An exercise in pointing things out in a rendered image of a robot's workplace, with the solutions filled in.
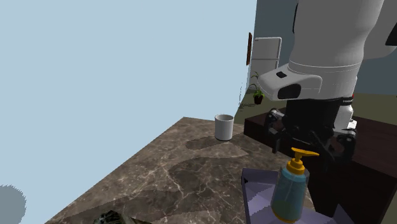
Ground brown wall picture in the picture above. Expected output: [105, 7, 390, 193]
[246, 32, 253, 67]

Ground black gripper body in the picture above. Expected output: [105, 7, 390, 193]
[283, 97, 342, 139]

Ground dark marbled object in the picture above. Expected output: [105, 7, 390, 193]
[92, 209, 153, 224]

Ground white cup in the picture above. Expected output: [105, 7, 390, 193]
[214, 114, 235, 142]

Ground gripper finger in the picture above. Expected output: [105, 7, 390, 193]
[264, 108, 287, 155]
[309, 131, 357, 172]

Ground blue soap dispenser yellow pump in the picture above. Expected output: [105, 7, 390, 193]
[270, 147, 320, 224]

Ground green potted plant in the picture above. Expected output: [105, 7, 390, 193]
[249, 71, 266, 106]

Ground dark brown robot stand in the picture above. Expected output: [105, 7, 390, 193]
[243, 106, 397, 224]

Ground purple tray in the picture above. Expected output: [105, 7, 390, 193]
[240, 167, 355, 224]

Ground white refrigerator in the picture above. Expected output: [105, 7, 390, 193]
[249, 36, 282, 92]

